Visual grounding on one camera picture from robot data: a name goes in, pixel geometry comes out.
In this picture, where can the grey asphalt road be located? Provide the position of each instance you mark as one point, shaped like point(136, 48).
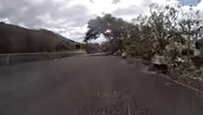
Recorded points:
point(74, 88)

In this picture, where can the row of thin-branched trees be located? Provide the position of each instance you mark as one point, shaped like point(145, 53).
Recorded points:
point(155, 34)

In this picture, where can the dark stump with pale top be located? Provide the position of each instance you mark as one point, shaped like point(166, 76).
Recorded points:
point(160, 65)

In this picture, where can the dark hill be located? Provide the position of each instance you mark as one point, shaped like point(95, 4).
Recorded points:
point(18, 39)

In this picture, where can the dirt verge with dry plants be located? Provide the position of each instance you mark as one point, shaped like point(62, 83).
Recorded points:
point(190, 77)

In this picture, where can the low grey embankment wall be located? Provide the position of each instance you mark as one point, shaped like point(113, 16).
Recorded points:
point(22, 59)

